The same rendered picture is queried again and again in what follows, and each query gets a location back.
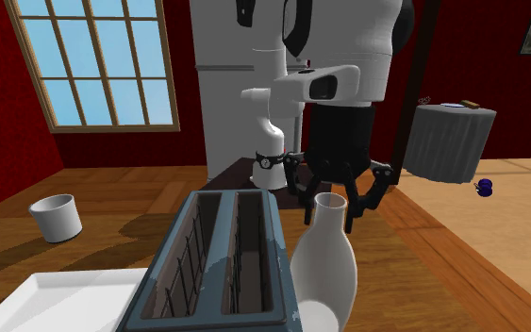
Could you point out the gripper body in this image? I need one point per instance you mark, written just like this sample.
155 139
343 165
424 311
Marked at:
341 142

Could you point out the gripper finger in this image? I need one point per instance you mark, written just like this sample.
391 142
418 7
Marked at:
370 195
294 177

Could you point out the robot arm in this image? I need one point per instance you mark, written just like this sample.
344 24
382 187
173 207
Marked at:
352 46

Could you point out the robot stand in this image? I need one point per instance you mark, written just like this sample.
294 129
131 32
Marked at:
232 177

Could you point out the white vase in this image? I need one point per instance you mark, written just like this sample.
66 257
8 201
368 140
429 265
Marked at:
322 266

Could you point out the round table with grey cloth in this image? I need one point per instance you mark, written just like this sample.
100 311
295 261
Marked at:
444 142

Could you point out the white refrigerator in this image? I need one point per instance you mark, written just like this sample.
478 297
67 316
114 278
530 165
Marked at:
223 115

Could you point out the small blue object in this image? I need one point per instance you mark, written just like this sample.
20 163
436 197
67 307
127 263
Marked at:
485 187

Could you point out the blue-grey toaster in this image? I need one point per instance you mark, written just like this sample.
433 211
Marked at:
217 271

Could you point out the white cup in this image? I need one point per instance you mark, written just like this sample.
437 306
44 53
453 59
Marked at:
56 220

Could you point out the white tray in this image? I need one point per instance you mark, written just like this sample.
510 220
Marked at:
58 301

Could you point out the window with wooden frame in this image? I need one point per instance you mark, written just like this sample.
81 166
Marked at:
95 59

